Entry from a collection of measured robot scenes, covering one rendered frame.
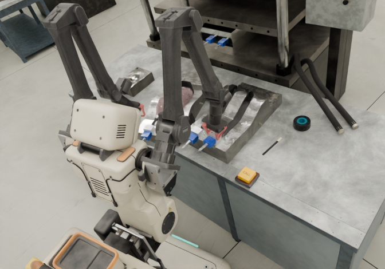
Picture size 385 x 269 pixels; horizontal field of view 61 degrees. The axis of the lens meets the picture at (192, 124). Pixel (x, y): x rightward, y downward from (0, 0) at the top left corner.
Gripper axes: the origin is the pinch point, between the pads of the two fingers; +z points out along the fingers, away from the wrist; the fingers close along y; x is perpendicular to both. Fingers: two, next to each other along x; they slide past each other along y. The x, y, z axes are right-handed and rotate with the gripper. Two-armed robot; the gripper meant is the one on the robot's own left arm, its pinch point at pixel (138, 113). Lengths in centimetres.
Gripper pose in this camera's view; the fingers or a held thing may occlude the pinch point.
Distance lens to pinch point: 168.1
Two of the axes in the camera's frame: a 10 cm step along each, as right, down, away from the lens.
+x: -3.3, 9.2, -2.2
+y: -8.6, -1.9, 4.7
